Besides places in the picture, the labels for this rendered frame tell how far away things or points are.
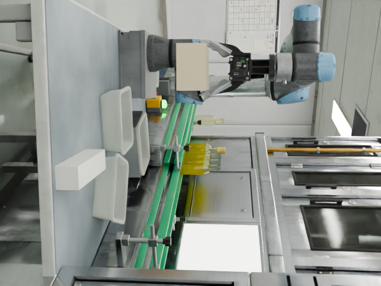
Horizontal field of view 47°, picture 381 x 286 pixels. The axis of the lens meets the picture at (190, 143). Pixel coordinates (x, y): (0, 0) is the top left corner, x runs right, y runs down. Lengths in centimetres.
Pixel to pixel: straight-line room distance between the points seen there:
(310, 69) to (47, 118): 67
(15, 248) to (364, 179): 168
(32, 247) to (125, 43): 91
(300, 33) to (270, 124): 715
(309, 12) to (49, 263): 96
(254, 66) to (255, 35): 672
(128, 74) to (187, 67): 65
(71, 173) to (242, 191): 115
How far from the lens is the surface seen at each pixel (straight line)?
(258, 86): 169
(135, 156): 175
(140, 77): 176
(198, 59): 114
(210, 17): 781
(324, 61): 119
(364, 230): 205
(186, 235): 185
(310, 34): 129
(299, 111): 837
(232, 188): 215
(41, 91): 113
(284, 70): 117
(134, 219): 164
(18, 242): 203
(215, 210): 199
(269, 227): 191
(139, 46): 177
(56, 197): 118
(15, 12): 121
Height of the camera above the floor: 119
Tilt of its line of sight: 5 degrees down
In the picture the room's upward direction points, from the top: 90 degrees clockwise
